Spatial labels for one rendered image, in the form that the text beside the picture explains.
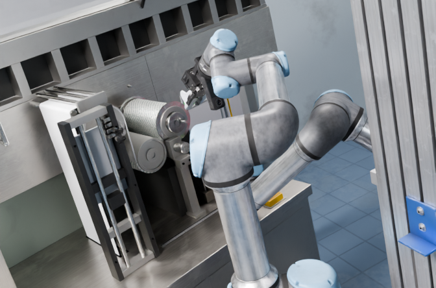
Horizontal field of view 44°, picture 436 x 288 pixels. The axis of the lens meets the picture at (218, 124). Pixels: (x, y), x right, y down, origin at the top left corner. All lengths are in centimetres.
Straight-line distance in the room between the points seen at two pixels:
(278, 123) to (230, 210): 22
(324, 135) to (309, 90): 286
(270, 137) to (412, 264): 40
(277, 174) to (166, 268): 47
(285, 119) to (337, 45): 333
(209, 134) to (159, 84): 115
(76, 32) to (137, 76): 30
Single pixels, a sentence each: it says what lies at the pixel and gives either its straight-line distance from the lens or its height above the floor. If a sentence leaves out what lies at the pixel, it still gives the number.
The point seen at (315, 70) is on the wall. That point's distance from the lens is 437.
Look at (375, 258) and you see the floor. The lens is 313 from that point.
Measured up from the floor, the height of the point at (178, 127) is 123.
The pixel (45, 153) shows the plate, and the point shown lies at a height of 124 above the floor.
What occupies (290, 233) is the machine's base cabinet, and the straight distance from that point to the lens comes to 204.
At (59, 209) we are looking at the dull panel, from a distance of 213.
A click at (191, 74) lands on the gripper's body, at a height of 144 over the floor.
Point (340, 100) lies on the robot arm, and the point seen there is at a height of 130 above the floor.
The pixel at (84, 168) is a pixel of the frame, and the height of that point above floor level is 130.
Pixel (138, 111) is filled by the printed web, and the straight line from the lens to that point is 200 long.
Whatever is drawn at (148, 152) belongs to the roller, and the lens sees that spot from 187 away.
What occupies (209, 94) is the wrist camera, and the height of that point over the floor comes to 138.
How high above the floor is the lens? 185
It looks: 20 degrees down
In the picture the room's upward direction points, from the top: 14 degrees counter-clockwise
